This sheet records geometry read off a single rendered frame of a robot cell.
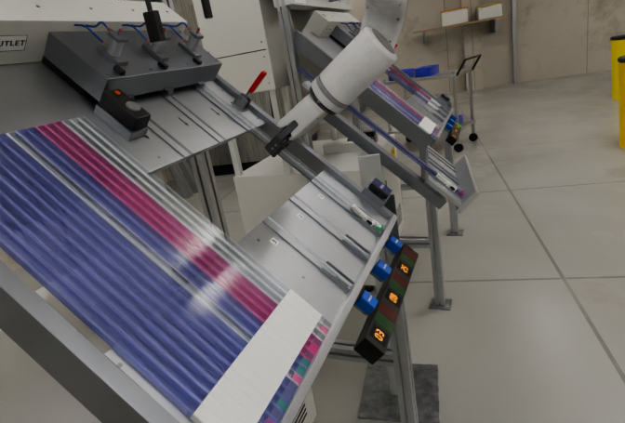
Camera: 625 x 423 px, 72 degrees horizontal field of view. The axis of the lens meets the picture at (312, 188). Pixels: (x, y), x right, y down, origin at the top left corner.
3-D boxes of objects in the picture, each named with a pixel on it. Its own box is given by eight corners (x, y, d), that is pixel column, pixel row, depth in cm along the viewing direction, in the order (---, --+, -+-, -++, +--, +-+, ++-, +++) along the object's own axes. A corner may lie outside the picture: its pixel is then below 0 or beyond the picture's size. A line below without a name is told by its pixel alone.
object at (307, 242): (382, 227, 100) (391, 218, 99) (231, 495, 43) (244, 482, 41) (319, 176, 102) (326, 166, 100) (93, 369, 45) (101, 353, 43)
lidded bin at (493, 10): (499, 17, 764) (498, 3, 757) (502, 16, 734) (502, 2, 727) (475, 20, 774) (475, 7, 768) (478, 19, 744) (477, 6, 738)
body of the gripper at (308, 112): (324, 79, 91) (290, 112, 96) (305, 85, 82) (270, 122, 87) (347, 106, 91) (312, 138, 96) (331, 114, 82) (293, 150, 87)
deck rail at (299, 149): (381, 233, 103) (397, 216, 100) (379, 237, 101) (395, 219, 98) (163, 58, 110) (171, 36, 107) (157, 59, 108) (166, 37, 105)
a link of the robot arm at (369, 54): (329, 70, 89) (313, 75, 81) (376, 22, 83) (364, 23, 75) (355, 100, 90) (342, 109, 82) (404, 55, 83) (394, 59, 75)
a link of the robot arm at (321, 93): (328, 71, 89) (319, 80, 91) (312, 74, 81) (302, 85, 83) (354, 101, 89) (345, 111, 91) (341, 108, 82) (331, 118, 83)
